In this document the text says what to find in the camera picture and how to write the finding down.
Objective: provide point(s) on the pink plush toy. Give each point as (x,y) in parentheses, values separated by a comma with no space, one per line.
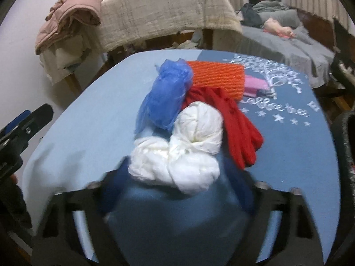
(274,27)

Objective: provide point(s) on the pink puffer jacket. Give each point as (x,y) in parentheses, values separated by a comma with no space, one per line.
(72,13)

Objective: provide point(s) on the orange knitted mat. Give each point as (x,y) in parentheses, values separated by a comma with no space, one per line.
(216,74)

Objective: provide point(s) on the bed with grey sheet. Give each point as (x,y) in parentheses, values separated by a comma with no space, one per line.
(291,50)

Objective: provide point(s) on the beige blanket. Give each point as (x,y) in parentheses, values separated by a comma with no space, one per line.
(166,8)

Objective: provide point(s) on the black lined trash bin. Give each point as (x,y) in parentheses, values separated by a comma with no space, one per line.
(345,144)

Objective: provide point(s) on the blue plastic bag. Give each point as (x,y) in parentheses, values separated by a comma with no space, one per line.
(166,94)

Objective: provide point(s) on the white tissue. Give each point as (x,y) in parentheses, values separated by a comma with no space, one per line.
(183,149)

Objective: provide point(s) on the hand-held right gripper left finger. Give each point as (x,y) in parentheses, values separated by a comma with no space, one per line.
(111,183)

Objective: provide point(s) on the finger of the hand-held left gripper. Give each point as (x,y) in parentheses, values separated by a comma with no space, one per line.
(38,116)
(18,119)

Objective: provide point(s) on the black office chair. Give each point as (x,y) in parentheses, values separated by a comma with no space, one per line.
(342,38)

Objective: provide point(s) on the grey duvet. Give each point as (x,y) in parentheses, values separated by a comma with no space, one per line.
(280,15)

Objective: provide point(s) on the dark grey garment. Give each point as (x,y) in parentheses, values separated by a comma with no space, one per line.
(251,16)

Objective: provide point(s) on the red cloth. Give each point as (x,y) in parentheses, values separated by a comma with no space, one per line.
(238,127)

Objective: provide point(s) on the pink small pouch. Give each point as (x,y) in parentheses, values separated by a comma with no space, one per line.
(256,84)

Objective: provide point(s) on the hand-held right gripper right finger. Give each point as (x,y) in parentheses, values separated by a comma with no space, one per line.
(245,191)

